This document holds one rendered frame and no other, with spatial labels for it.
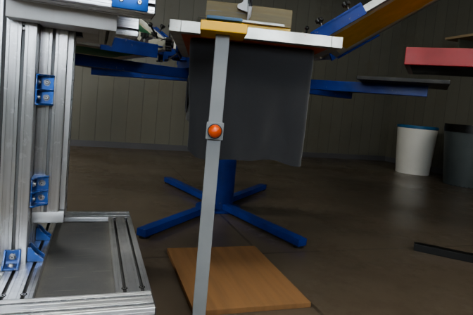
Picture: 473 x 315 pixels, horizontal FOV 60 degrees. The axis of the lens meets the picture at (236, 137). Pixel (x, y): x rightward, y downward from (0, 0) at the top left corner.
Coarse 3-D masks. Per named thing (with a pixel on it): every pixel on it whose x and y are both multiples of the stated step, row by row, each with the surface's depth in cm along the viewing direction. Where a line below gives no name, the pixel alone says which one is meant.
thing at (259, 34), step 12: (180, 24) 134; (192, 24) 134; (180, 36) 143; (252, 36) 136; (264, 36) 136; (276, 36) 136; (288, 36) 137; (300, 36) 137; (312, 36) 137; (324, 36) 138; (180, 48) 176; (324, 48) 141; (336, 48) 139
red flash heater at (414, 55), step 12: (408, 48) 210; (420, 48) 208; (432, 48) 205; (444, 48) 203; (456, 48) 201; (408, 60) 210; (420, 60) 208; (432, 60) 206; (444, 60) 203; (456, 60) 201; (468, 60) 199; (408, 72) 246; (420, 72) 238; (432, 72) 233; (444, 72) 228; (456, 72) 223; (468, 72) 219
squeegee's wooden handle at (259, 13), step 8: (208, 0) 166; (208, 8) 166; (216, 8) 166; (224, 8) 167; (232, 8) 167; (256, 8) 168; (264, 8) 168; (272, 8) 168; (280, 8) 169; (232, 16) 167; (240, 16) 167; (256, 16) 168; (264, 16) 168; (272, 16) 168; (280, 16) 169; (288, 16) 169; (288, 24) 169
